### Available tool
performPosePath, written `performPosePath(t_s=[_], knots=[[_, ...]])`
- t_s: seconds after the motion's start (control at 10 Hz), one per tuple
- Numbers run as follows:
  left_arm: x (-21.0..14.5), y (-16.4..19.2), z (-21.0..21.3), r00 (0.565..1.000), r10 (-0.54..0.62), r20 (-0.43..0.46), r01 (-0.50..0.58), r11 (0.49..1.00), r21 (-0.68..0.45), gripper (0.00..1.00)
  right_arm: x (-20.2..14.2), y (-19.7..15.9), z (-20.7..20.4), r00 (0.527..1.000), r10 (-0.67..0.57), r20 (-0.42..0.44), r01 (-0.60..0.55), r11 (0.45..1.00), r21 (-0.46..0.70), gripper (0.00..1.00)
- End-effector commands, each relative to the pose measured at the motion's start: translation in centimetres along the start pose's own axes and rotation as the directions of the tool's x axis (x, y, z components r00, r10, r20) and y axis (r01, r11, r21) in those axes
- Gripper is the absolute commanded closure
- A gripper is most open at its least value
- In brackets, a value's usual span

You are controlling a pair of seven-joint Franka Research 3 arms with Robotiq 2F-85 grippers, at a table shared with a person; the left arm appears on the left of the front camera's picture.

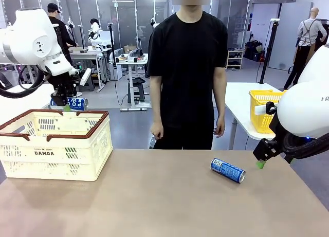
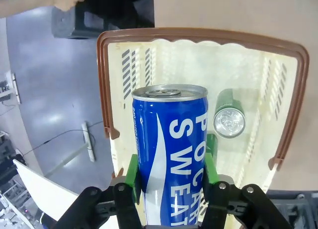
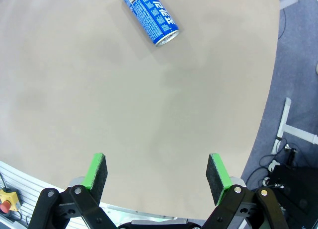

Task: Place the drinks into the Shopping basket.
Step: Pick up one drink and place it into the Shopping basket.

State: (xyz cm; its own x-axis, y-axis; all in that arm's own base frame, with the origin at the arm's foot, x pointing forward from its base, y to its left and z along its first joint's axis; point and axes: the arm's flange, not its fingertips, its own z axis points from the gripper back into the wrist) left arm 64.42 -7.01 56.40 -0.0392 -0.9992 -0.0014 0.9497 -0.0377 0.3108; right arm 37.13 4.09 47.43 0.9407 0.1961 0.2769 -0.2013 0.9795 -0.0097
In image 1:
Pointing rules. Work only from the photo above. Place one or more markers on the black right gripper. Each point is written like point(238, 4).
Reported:
point(267, 149)

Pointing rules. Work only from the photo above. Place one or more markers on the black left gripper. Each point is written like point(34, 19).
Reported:
point(63, 88)

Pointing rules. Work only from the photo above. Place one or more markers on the blue Pocari Sweat can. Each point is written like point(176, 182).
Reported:
point(227, 170)
point(77, 103)
point(152, 143)

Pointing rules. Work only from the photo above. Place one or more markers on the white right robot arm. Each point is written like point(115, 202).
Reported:
point(303, 111)

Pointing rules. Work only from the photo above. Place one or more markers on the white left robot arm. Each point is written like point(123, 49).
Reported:
point(28, 36)

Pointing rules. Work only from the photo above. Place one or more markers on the person's right forearm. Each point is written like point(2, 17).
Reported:
point(156, 108)

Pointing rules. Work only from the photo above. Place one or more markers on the person's left forearm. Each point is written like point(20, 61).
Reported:
point(220, 106)

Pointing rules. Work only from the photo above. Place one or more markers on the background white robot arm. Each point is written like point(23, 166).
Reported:
point(93, 32)

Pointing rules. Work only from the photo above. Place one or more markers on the yellow plastic basket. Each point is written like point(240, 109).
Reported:
point(262, 124)

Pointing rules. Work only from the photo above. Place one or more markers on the person's left hand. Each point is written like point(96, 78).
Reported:
point(220, 126)

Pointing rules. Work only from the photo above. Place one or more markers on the person's right hand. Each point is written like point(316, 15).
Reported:
point(156, 130)

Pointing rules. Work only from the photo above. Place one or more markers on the white work table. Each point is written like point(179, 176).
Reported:
point(30, 98)

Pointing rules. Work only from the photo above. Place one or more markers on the grey background desk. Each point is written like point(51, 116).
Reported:
point(87, 54)

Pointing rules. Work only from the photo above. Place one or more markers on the background person with black cap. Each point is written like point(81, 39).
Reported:
point(65, 39)

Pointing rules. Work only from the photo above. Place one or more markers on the white side table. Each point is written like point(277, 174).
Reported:
point(239, 98)

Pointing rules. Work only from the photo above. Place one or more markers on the black step stool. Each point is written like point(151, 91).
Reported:
point(136, 89)

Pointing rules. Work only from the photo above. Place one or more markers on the white standing desk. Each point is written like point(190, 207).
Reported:
point(132, 63)

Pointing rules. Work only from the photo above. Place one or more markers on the white shoe rack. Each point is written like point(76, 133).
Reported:
point(235, 59)

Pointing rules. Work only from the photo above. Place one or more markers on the pile of black bags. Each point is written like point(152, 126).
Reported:
point(253, 50)

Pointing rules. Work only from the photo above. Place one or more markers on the person in black t-shirt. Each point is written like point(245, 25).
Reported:
point(187, 67)

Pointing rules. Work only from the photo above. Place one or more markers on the mannequin with grey apron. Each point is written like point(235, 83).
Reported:
point(307, 34)

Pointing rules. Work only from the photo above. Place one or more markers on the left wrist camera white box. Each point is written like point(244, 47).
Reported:
point(85, 77)

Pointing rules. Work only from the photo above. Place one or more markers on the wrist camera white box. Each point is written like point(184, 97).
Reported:
point(85, 77)
point(260, 109)

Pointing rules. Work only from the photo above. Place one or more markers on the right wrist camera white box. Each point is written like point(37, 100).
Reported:
point(260, 109)

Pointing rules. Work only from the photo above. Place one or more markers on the thin black camera stand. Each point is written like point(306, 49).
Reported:
point(112, 49)

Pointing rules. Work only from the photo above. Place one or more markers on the black tripod pole with camera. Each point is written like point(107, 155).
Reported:
point(267, 54)

